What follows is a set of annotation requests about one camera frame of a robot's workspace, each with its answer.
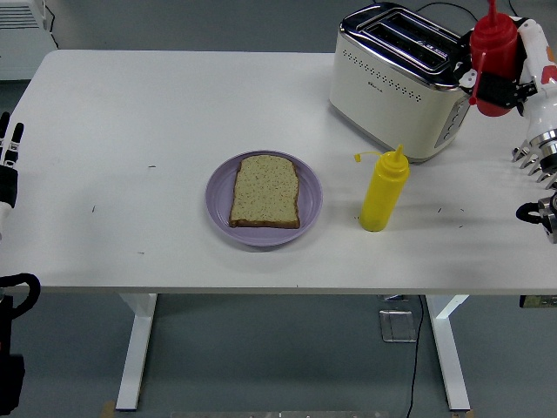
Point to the white appliance with vents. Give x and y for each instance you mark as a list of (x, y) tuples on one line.
[(19, 39)]

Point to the yellow squeeze bottle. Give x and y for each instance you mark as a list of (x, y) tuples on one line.
[(383, 191)]

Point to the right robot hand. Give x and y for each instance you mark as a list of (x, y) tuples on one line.
[(539, 65)]

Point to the white table leg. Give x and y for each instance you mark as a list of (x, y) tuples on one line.
[(448, 348), (137, 348)]

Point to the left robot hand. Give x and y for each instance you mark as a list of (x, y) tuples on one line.
[(8, 183)]

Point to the bread slice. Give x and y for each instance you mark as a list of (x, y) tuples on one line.
[(265, 191)]

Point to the red squeeze bottle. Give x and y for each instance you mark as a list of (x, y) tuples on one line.
[(494, 43)]

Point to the purple plate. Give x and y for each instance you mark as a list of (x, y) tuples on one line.
[(217, 209)]

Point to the metal table bracket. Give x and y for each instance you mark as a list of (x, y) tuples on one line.
[(391, 298)]

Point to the metal toast rack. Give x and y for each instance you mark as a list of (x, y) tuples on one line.
[(528, 163)]

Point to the cream and chrome toaster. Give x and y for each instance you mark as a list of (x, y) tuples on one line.
[(391, 96)]

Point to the table control box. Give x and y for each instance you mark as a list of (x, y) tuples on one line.
[(539, 301)]

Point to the clear floor socket cover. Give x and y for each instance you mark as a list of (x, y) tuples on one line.
[(397, 325)]

